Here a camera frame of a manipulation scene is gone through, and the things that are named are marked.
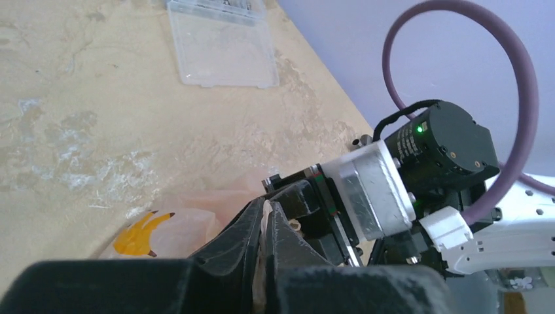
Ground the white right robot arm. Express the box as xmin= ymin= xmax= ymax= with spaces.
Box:
xmin=263 ymin=99 xmax=554 ymax=288

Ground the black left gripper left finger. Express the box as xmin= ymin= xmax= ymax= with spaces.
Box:
xmin=1 ymin=198 xmax=264 ymax=313

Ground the clear plastic screw box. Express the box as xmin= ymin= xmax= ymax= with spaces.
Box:
xmin=166 ymin=0 xmax=279 ymax=88

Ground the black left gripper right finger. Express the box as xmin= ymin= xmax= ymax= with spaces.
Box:
xmin=265 ymin=201 xmax=456 ymax=313

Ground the translucent orange plastic bag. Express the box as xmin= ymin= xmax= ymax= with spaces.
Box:
xmin=97 ymin=173 xmax=278 ymax=314

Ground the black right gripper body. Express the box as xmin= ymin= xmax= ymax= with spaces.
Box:
xmin=262 ymin=164 xmax=363 ymax=267

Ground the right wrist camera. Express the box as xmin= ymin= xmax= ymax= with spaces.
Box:
xmin=321 ymin=140 xmax=416 ymax=241

